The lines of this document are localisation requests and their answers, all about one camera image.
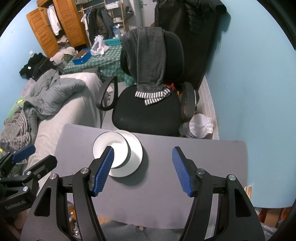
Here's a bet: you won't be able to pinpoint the white plate with dark rim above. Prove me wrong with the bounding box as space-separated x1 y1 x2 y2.
109 148 144 178
110 151 144 179

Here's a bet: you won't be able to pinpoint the white tied bag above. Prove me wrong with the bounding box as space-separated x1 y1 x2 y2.
188 113 213 139

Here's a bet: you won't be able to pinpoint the white plastic bag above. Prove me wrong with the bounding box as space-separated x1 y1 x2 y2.
90 35 110 56

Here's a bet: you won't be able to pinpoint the white hanging shirt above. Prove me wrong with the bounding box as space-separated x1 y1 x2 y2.
47 5 62 36

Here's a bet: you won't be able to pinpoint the black office chair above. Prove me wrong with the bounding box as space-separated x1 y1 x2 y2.
96 30 196 137

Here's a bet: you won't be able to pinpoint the black hanging coat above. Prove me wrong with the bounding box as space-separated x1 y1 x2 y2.
154 0 227 90

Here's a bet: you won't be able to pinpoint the wooden louvred wardrobe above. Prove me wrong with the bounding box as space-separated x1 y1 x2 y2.
26 0 93 59

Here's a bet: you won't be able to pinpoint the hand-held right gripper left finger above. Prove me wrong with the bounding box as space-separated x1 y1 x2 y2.
21 146 115 241

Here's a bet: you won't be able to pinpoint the green checked tablecloth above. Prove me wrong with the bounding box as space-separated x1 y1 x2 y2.
62 44 135 87

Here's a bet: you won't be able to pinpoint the grey door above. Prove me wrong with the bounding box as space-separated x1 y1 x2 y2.
136 0 158 29

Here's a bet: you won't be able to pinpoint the cardboard box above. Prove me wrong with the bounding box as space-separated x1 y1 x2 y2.
254 206 292 229

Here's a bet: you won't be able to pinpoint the striped grey cloth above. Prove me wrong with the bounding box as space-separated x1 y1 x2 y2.
0 111 32 151

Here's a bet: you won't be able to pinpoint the stack of white plates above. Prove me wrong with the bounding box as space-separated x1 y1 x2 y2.
109 130 144 178

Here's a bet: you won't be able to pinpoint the person's left hand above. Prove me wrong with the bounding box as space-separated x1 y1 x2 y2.
0 207 28 241

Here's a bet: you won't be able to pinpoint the grey sweater striped cuffs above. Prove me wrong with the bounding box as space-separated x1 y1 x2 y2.
120 27 172 106

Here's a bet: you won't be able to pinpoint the blue flat box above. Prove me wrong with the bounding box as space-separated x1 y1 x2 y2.
72 47 93 66

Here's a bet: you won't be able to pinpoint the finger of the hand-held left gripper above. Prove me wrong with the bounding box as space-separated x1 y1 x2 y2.
25 154 58 179
11 145 36 163

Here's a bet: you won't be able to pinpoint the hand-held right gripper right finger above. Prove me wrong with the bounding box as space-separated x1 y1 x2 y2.
171 146 265 241

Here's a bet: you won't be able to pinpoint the blue carton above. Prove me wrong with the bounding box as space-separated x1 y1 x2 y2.
104 38 122 46

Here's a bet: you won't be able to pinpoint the wooden plank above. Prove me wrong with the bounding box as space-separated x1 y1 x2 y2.
245 184 254 202

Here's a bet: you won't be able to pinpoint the dark jackets on rack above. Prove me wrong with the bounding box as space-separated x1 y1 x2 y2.
81 7 114 40

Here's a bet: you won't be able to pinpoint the beige and olive clothes pile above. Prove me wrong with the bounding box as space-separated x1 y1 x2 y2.
50 46 78 65

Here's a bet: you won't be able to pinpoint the black clothes pile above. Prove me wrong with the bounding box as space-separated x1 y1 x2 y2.
19 53 56 81

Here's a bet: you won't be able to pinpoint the grey down jacket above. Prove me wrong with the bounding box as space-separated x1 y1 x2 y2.
23 70 88 120

